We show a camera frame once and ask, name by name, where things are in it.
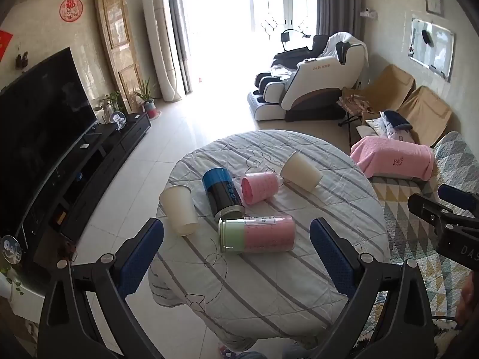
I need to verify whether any person's right forearm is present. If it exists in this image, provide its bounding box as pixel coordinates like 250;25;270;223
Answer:
456;271;479;331

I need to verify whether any white massage chair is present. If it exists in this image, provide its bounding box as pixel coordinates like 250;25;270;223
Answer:
247;32;369;122

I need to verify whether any blue and black cup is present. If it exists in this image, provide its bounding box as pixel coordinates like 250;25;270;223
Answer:
202;168;245;222

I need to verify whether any white cloth on massage chair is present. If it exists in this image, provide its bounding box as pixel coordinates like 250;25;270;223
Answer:
322;32;366;65

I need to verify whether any grey curtain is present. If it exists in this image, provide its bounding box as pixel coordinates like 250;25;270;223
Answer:
165;0;194;95
316;0;362;42

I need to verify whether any white patterned pillow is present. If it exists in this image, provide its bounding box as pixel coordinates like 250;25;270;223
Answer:
365;112;390;138

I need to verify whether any round red wall decoration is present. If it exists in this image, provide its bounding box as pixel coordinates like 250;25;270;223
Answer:
59;0;84;22

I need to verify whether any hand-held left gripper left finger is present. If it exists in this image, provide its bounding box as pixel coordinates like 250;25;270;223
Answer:
37;217;165;359

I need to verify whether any wall whiteboard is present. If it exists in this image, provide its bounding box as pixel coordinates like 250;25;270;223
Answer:
408;17;456;82

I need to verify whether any black tablet on stand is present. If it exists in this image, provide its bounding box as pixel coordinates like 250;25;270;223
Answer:
281;29;312;51

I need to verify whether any framed wall picture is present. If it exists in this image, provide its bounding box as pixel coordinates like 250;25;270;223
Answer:
424;0;445;17

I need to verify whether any small pink cup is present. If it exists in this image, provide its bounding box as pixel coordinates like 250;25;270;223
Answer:
240;171;285;206

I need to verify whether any large pink and green cup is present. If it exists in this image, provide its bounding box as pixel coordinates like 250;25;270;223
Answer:
218;215;296;254

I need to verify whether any potted plant in red pot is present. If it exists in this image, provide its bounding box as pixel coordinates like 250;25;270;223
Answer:
134;78;160;119

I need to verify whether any small green potted plant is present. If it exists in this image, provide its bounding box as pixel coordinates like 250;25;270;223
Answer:
99;90;126;115

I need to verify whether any dark blue garment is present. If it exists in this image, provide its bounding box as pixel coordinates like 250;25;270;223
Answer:
383;109;412;131

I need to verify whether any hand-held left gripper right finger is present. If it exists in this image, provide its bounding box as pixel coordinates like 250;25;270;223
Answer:
310;217;455;359

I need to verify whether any cream plastic cup, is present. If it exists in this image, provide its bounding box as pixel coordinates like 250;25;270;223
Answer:
280;151;324;191
159;184;200;237

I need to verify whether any cluttered folding side table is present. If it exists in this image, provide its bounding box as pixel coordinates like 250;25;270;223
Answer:
338;87;381;136

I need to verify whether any black television cabinet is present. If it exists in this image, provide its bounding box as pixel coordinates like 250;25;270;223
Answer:
15;113;152;255

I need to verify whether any white standing air conditioner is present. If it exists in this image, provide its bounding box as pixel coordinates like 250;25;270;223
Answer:
142;0;181;103

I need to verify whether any round table with striped cloth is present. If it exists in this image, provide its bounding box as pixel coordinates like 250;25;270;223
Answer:
148;130;392;353

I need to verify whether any pink blanket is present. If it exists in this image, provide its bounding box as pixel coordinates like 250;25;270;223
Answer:
350;136;435;180

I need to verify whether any triangle patterned quilt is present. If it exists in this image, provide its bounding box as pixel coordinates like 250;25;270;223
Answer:
369;131;479;349

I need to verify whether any black flat television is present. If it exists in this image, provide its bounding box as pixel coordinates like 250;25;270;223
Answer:
0;47;98;241

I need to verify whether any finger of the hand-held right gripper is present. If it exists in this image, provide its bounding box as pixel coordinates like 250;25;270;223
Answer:
438;184;479;213
407;193;479;230

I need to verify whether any cream plastic cup, right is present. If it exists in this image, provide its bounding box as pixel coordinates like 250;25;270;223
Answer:
280;151;324;191

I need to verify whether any cream plastic cup, left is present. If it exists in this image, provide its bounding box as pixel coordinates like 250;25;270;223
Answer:
159;184;200;237

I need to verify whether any red paper wall banner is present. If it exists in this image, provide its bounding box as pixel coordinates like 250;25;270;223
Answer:
0;30;14;63

